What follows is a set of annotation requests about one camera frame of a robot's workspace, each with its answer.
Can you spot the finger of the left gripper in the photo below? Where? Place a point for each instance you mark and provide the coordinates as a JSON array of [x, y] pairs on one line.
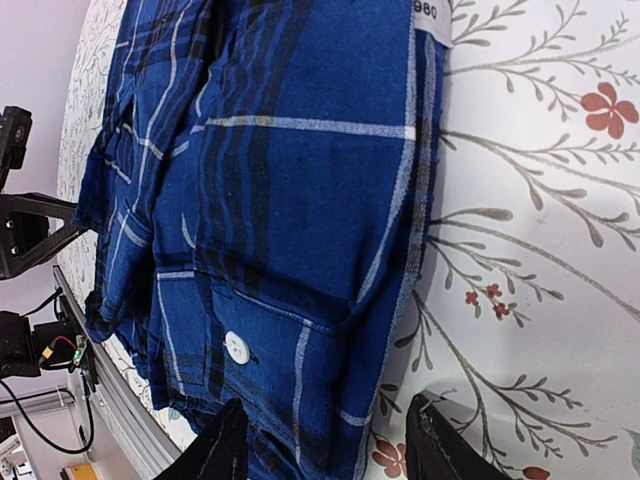
[[34, 229]]

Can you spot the aluminium front rail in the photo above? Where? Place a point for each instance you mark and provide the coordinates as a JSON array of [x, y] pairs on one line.
[[147, 447]]

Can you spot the floral tablecloth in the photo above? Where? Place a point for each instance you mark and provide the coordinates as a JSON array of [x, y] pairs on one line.
[[523, 325]]

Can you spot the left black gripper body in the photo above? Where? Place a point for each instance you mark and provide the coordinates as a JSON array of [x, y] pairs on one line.
[[15, 127]]

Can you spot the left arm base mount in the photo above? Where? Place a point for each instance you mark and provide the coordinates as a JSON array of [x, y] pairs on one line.
[[48, 338]]

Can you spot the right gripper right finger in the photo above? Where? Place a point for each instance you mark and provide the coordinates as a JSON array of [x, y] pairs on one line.
[[436, 451]]

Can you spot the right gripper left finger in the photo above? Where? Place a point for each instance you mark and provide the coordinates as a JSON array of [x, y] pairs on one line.
[[219, 452]]

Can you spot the blue plaid long sleeve shirt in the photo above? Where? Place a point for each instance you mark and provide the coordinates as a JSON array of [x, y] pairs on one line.
[[260, 191]]

